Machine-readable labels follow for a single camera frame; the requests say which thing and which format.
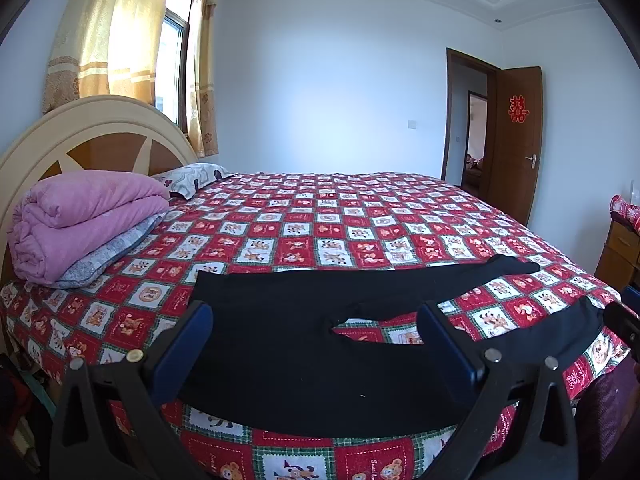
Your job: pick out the window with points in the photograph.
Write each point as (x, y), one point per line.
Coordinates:
(170, 84)

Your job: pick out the brown wooden door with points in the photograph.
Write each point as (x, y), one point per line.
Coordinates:
(512, 183)

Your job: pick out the cream wooden headboard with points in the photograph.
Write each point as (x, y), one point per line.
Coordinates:
(102, 132)

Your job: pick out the grey patterned pillow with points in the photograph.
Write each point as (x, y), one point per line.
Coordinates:
(86, 270)

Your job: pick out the silver door handle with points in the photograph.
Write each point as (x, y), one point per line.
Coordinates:
(533, 160)

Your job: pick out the yellow left curtain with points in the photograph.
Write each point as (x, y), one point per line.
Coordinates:
(104, 47)

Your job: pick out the red patchwork bedspread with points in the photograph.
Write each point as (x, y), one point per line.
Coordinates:
(285, 222)

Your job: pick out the wooden bedside cabinet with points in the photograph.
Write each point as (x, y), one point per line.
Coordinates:
(619, 262)

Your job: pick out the red checked cloth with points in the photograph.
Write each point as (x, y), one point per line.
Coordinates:
(625, 212)

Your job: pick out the black pants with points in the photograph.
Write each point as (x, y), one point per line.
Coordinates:
(275, 360)

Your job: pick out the yellow right curtain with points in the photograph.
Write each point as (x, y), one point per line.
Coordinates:
(200, 92)

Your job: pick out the pink folded blanket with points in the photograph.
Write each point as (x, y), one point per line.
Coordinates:
(63, 218)

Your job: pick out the red double happiness decal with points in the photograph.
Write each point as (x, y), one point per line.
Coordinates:
(518, 110)

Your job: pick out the white patterned pillow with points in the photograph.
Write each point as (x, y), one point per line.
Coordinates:
(185, 181)

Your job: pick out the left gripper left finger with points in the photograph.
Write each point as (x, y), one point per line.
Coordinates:
(86, 441)

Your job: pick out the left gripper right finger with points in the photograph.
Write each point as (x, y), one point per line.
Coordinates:
(518, 422)

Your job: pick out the yellow curtain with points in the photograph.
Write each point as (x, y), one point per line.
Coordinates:
(200, 92)
(104, 47)

